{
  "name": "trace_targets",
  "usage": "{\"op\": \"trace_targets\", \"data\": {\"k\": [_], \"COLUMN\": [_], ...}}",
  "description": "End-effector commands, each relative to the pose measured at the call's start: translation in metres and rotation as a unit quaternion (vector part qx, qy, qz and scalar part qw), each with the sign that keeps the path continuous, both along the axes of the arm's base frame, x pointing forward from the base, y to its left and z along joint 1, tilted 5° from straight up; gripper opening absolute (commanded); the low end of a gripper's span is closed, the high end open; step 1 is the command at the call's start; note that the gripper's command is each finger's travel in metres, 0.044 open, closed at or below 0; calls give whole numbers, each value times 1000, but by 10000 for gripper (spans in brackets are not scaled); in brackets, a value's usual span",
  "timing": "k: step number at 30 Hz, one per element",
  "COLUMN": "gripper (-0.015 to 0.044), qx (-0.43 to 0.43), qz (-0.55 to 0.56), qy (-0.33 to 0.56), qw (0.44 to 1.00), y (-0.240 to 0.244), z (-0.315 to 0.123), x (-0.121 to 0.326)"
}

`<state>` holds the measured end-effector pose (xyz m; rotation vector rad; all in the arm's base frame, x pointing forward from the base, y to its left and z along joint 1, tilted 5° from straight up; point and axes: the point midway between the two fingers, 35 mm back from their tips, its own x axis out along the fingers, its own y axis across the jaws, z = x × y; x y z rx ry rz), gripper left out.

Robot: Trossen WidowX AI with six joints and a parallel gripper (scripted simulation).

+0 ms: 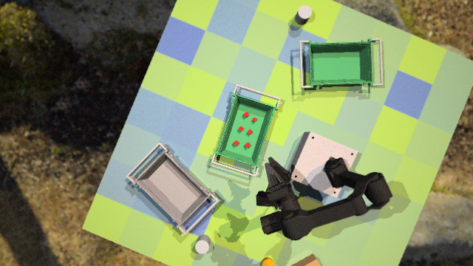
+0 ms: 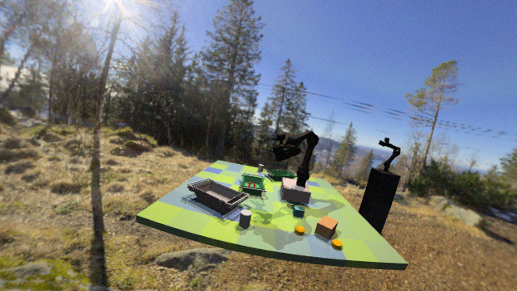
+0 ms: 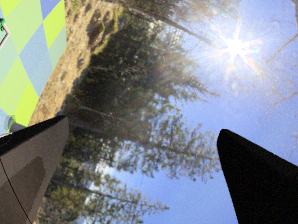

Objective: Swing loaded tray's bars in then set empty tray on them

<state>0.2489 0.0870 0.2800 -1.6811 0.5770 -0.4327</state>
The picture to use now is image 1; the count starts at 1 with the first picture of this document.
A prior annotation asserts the orange flat disc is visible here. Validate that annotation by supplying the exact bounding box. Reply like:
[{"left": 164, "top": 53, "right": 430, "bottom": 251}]
[{"left": 262, "top": 257, "right": 274, "bottom": 266}]

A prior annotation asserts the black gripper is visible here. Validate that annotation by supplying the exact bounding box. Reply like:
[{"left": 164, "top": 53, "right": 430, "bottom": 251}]
[{"left": 265, "top": 157, "right": 299, "bottom": 211}]

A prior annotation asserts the black cylinder with white top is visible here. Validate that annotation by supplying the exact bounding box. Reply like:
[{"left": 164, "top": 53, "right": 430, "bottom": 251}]
[
  {"left": 195, "top": 235, "right": 211, "bottom": 253},
  {"left": 295, "top": 5, "right": 312, "bottom": 25}
]

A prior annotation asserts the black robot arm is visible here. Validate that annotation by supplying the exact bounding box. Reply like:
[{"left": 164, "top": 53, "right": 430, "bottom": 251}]
[{"left": 256, "top": 157, "right": 392, "bottom": 240}]

